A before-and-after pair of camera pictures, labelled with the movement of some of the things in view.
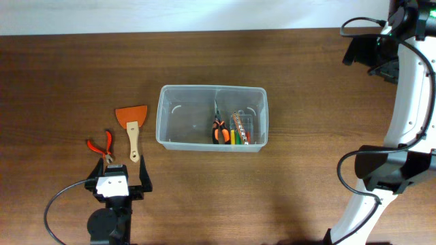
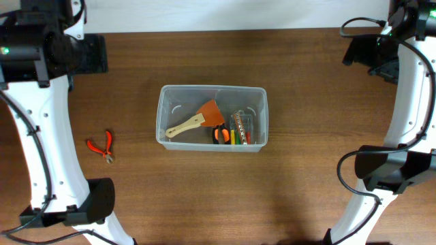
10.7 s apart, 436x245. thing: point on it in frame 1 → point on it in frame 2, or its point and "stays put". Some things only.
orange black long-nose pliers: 218,124 stays put
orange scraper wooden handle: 131,118 → 210,116
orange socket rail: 238,120 stays put
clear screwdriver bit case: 241,128 stays put
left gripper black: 137,192 → 99,62
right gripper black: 359,51 stays put
